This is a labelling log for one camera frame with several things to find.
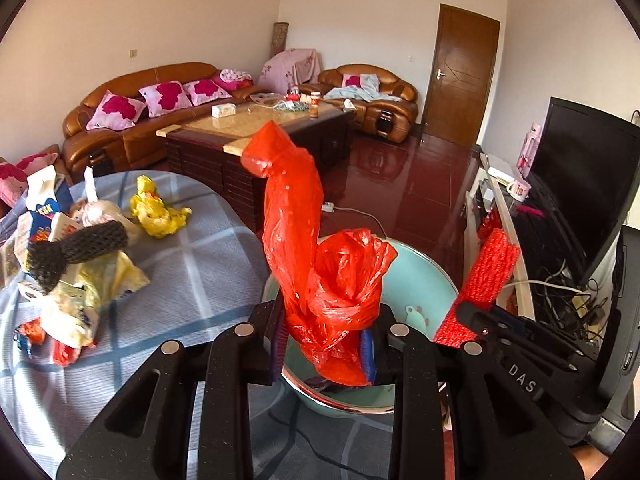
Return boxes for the tall cylinder floor lamp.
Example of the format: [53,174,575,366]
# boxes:
[270,22,290,58]

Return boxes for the small red wrapper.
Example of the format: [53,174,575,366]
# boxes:
[52,340,81,367]

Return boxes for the yellow white plastic bag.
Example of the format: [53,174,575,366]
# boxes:
[75,250,151,306]

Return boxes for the white television stand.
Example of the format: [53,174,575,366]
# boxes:
[462,152,538,321]

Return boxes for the tangle of cables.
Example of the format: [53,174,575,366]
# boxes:
[520,260,608,346]

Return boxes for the brown leather armchair sofa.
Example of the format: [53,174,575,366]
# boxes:
[317,64,420,146]

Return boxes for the white power cable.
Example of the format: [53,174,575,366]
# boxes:
[332,206,391,241]

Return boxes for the light green trash bin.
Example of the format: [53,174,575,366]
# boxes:
[262,237,458,418]

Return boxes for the pink toy box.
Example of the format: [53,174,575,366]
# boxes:
[517,122,543,178]

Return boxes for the orange blue wrapper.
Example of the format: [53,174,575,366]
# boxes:
[15,320,47,357]

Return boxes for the clear plastic bag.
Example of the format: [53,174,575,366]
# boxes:
[70,166,143,246]

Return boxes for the red plastic bag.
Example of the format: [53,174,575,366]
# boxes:
[240,121,398,387]

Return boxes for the red foam net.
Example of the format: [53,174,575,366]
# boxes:
[432,228,522,348]

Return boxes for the brown wooden door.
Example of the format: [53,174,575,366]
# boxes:
[421,3,501,147]

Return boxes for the black foam net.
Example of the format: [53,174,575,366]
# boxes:
[26,220,130,295]

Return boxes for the long brown leather sofa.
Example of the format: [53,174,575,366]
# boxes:
[62,62,273,171]

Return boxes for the black television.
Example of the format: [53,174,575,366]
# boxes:
[527,96,640,286]

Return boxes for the pink cloth cover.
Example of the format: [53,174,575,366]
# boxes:
[257,48,322,95]

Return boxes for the brown leather side sofa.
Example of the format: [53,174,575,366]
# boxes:
[0,144,73,221]

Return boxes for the light blue clothes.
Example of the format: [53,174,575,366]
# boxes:
[324,74,403,103]

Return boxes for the dark wooden coffee table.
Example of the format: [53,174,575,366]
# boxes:
[156,99,357,196]

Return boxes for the crumpled snack wrapper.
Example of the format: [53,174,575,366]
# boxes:
[40,280,101,350]

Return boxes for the folded pink blanket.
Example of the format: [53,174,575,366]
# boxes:
[212,68,254,92]

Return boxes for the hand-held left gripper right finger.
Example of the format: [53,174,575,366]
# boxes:
[361,305,586,480]

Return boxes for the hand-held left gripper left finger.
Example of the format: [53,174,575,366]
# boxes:
[56,300,287,480]

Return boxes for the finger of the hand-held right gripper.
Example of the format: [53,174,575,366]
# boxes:
[456,301,598,361]
[492,335,581,411]

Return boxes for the blue milk carton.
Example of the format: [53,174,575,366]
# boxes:
[17,165,76,273]

